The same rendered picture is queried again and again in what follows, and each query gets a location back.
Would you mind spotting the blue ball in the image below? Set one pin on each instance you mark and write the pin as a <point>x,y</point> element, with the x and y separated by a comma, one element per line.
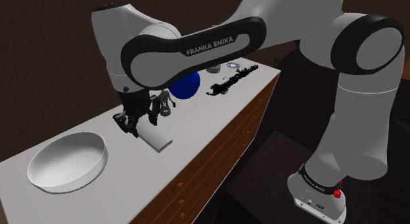
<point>187,87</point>

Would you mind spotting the grey flat rectangular slab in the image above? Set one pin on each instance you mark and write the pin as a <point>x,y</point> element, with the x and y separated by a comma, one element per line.
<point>157,138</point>

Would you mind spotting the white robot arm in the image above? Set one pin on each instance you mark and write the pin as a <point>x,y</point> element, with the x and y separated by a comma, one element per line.
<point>362,120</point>

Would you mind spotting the dark robot stand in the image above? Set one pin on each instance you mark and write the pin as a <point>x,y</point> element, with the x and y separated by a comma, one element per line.
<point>269,181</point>

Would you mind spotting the silver disc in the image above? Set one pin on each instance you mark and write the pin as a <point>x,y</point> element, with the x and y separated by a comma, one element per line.
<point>233,65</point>

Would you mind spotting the black jagged elongated object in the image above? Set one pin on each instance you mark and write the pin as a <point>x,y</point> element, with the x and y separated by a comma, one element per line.
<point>229,80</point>

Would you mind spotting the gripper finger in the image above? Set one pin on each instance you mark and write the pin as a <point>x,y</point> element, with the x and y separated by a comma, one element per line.
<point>129,127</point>
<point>154,109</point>

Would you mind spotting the white round bowl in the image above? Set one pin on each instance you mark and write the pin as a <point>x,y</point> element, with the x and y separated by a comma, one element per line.
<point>69,162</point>

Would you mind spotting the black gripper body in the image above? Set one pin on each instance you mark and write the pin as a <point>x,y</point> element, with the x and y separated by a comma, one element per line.
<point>136,103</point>

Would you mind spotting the brown chest of drawers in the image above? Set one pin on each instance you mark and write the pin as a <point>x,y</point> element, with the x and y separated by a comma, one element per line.
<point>198,127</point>

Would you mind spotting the small grey cylinder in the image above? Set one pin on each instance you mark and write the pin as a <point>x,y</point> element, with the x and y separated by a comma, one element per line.
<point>213,69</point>

